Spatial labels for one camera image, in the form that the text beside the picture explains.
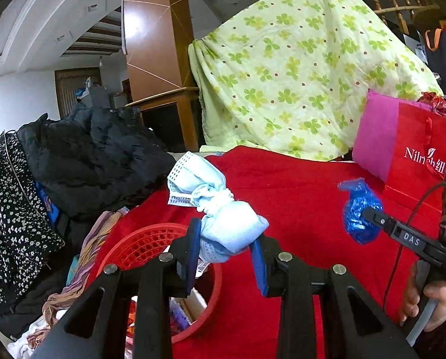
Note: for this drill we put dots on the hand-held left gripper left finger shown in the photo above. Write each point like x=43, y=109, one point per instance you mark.
x=193, y=248

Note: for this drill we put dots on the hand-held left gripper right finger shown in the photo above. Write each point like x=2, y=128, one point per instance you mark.
x=258, y=265

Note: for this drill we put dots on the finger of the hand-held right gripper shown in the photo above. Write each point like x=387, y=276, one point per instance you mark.
x=410, y=238

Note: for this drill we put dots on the light blue face mask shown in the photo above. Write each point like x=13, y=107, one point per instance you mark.
x=230, y=224

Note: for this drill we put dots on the red plastic basket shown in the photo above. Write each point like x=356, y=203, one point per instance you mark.
x=148, y=243

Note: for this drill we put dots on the white paper carton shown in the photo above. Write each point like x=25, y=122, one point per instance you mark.
x=194, y=306

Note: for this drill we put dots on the blue plastic bag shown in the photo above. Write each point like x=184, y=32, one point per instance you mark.
x=357, y=205

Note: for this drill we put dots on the person's right hand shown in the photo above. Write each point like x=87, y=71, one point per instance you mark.
x=442, y=299

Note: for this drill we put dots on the purple wrapper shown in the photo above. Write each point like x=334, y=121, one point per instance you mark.
x=178, y=316

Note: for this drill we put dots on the red table cloth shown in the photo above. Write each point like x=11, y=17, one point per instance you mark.
x=301, y=202

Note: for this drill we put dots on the striped scarf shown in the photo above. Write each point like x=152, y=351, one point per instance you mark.
x=95, y=239

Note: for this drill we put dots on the red paper gift bag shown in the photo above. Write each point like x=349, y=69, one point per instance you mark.
x=413, y=131

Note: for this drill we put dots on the pink paper bag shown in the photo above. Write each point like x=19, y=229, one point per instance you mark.
x=376, y=134

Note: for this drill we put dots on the red plastic bag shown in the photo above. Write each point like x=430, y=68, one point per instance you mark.
x=440, y=106

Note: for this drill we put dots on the black puffy jacket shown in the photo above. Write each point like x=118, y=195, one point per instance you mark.
x=95, y=157

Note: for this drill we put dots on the blue garment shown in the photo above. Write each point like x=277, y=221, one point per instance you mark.
x=45, y=202

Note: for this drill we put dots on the navy garment with orange trim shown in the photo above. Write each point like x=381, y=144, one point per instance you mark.
x=443, y=60

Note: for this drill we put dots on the white cloth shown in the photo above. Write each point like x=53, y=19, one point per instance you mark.
x=28, y=342

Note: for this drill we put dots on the black white floral garment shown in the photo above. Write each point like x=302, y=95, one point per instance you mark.
x=5, y=213

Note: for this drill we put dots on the brown wooden door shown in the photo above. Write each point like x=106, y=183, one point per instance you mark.
x=67, y=89

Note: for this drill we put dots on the green clover print blanket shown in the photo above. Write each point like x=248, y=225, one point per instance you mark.
x=290, y=63

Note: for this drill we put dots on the wooden cabinet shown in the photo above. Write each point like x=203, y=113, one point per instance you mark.
x=151, y=45

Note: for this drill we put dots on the wooden stair railing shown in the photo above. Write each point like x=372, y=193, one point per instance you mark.
x=395, y=7

